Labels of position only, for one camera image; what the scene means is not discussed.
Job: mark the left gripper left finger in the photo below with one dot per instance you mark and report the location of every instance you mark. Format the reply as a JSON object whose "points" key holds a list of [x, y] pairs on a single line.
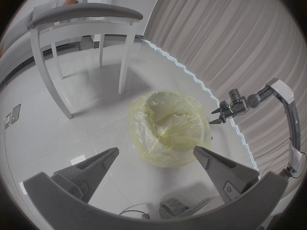
{"points": [[91, 169]]}

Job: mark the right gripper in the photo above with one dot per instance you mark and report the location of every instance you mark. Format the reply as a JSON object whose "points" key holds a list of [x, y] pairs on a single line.
{"points": [[233, 111]]}

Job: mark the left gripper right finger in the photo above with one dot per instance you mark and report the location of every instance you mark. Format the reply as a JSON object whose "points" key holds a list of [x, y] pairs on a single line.
{"points": [[223, 174]]}

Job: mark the yellow plastic bag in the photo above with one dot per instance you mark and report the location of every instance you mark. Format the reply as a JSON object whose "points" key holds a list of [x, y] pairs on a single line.
{"points": [[144, 133]]}

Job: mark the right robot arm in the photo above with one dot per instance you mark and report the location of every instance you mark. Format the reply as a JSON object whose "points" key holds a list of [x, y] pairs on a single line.
{"points": [[283, 90]]}

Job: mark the beige curtain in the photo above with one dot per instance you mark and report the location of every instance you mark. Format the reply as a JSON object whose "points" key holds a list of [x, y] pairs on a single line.
{"points": [[227, 32]]}

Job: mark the pale grey sofa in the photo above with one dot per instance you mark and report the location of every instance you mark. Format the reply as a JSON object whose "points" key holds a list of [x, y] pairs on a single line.
{"points": [[16, 37]]}

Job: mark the grey and white chair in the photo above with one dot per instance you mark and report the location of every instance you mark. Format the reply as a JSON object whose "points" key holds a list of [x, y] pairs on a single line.
{"points": [[84, 11]]}

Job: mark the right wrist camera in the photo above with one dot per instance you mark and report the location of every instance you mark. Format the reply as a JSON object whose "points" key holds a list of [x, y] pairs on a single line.
{"points": [[224, 105]]}

